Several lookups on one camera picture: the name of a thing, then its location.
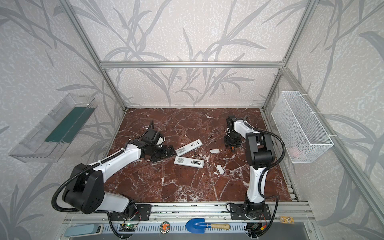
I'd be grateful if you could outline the white battery cover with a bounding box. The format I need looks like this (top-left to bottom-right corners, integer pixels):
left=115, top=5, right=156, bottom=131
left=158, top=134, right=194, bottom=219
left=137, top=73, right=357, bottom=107
left=210, top=149, right=220, bottom=154
left=216, top=165, right=225, bottom=175

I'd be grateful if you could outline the white remote control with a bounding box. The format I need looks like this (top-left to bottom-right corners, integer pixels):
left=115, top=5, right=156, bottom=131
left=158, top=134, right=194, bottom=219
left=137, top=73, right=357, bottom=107
left=176, top=139, right=203, bottom=157

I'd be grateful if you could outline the white remote with coloured buttons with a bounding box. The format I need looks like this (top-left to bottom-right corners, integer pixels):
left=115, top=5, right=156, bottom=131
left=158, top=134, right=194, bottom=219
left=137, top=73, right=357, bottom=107
left=181, top=158, right=204, bottom=169

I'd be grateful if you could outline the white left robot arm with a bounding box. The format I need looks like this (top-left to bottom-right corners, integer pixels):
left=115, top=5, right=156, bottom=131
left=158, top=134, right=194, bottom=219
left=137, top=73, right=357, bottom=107
left=51, top=124, right=176, bottom=218

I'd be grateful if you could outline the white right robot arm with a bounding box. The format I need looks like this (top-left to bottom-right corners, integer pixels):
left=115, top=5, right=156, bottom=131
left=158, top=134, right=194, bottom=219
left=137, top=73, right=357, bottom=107
left=224, top=116, right=286, bottom=216

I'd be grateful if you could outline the pink object in basket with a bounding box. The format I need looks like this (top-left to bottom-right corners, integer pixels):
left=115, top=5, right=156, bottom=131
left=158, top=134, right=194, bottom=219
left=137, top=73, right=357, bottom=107
left=288, top=147, right=304, bottom=159

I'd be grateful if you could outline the small round orange gadget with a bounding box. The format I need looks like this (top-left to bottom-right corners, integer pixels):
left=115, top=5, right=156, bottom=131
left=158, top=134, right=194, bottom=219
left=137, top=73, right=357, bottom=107
left=160, top=221, right=171, bottom=234

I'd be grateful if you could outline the green led circuit board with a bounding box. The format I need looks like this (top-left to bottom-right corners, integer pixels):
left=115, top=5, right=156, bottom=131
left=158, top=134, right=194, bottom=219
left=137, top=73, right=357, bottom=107
left=119, top=223, right=137, bottom=232

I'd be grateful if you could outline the small tan circuit board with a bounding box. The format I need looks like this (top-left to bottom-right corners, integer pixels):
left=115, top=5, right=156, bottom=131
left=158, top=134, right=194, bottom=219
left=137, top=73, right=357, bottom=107
left=280, top=216, right=295, bottom=224

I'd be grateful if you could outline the grey flat device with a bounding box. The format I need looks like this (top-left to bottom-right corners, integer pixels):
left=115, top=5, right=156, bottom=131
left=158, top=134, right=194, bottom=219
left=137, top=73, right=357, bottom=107
left=64, top=224, right=104, bottom=238

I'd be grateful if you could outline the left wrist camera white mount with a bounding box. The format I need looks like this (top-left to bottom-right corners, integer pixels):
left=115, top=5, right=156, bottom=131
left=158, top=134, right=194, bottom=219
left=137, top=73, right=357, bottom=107
left=156, top=135, right=165, bottom=147

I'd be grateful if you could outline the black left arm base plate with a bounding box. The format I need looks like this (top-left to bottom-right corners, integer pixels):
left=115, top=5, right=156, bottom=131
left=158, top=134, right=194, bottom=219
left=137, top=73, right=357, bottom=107
left=110, top=204, right=152, bottom=221

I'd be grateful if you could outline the white wire mesh basket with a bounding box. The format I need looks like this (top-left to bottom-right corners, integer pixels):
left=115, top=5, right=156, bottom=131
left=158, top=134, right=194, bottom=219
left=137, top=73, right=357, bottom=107
left=272, top=91, right=334, bottom=164

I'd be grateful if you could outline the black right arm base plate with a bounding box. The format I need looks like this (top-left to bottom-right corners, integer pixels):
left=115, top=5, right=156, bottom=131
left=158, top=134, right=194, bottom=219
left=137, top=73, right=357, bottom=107
left=226, top=203, right=272, bottom=221

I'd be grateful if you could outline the blue trowel wooden handle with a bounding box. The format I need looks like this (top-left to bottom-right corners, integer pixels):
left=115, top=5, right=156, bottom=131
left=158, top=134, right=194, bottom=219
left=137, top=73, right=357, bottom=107
left=185, top=218, right=231, bottom=234

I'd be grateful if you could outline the clear plastic wall bin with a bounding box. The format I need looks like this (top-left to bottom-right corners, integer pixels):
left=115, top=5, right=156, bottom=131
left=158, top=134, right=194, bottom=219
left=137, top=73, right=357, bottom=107
left=9, top=94, right=98, bottom=163

